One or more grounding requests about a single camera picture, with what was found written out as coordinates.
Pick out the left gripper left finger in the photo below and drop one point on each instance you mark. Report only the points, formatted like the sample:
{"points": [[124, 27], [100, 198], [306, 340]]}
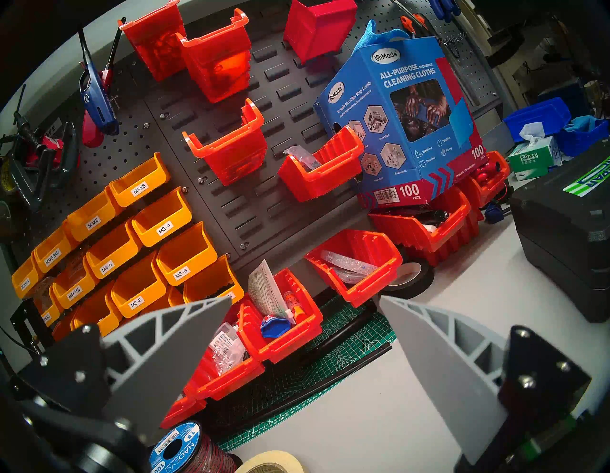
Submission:
{"points": [[143, 367]]}

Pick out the cream masking tape roll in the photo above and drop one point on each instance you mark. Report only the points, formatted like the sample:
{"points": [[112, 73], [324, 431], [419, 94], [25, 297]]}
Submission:
{"points": [[271, 463]]}

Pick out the blue plastic bin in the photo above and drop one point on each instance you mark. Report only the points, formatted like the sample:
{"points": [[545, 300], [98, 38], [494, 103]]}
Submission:
{"points": [[538, 117], [581, 142]]}

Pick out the red hand tool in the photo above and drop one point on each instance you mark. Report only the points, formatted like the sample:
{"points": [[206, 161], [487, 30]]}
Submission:
{"points": [[50, 145]]}

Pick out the green cutting mat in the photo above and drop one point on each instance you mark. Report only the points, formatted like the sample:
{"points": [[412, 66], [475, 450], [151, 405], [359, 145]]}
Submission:
{"points": [[295, 381]]}

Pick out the blue microfibre cloth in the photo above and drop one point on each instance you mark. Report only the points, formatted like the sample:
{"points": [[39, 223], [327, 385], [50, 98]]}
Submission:
{"points": [[376, 38]]}

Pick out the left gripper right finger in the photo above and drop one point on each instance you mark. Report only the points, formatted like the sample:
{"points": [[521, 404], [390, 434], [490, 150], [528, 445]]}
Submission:
{"points": [[448, 367]]}

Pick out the blue cleaning cloths box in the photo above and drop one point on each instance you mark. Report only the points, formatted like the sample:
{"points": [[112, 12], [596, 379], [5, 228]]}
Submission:
{"points": [[405, 143]]}

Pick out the blue plastic clamp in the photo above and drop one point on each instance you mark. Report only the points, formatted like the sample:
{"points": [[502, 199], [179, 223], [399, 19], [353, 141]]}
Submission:
{"points": [[494, 214]]}

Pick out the red parts bin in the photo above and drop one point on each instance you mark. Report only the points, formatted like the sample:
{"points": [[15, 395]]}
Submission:
{"points": [[183, 412], [219, 66], [414, 233], [319, 28], [457, 243], [486, 188], [286, 345], [329, 176], [157, 43], [224, 386], [371, 286], [233, 152]]}

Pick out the black metal stand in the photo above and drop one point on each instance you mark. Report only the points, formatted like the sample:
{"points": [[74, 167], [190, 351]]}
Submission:
{"points": [[28, 317]]}

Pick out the black tape roll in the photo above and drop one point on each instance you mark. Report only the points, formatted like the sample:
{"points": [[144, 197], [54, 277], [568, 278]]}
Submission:
{"points": [[426, 281]]}

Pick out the blue spring clamp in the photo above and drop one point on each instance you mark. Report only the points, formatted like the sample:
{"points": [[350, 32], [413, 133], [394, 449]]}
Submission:
{"points": [[445, 7]]}

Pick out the small orange white tube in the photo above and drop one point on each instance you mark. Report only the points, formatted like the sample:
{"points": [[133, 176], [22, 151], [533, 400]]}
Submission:
{"points": [[294, 307]]}

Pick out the orange black screwdriver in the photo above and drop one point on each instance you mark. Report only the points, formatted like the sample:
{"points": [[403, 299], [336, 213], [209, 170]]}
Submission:
{"points": [[419, 20], [407, 24]]}

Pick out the yellow tape roll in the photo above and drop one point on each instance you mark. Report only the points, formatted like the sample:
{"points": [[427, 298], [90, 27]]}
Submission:
{"points": [[7, 176]]}

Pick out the dark grey triangular frame tool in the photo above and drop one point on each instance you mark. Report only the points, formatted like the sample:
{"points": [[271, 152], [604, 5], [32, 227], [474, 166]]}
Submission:
{"points": [[28, 186]]}

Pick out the green tissue box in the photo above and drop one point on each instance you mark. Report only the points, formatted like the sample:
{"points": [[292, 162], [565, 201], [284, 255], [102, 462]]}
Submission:
{"points": [[531, 162]]}

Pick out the black plastic tool box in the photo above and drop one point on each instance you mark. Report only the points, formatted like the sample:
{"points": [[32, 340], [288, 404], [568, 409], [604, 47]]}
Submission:
{"points": [[562, 238]]}

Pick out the teal cloth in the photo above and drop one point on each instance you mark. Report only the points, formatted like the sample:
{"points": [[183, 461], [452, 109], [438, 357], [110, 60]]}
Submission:
{"points": [[584, 123]]}

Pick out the small blue plastic item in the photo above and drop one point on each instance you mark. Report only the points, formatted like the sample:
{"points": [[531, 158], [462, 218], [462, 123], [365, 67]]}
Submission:
{"points": [[274, 328]]}

